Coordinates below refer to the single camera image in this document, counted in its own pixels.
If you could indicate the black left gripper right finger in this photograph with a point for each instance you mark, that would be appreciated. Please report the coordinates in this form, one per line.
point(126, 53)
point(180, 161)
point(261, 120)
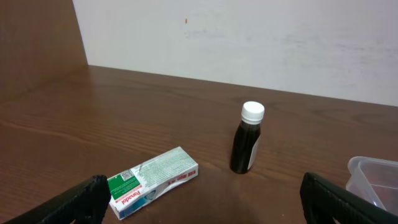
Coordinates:
point(324, 202)

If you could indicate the dark bottle white cap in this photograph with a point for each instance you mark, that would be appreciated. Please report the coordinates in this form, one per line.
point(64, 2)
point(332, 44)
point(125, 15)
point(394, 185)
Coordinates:
point(246, 138)

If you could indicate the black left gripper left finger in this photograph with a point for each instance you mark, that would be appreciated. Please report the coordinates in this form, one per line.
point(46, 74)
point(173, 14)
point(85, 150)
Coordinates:
point(86, 202)

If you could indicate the white green Panadol box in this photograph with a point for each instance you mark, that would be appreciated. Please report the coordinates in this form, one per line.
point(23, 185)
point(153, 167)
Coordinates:
point(138, 186)

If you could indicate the clear plastic container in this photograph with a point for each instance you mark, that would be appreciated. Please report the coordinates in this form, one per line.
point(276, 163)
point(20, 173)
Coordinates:
point(374, 180)

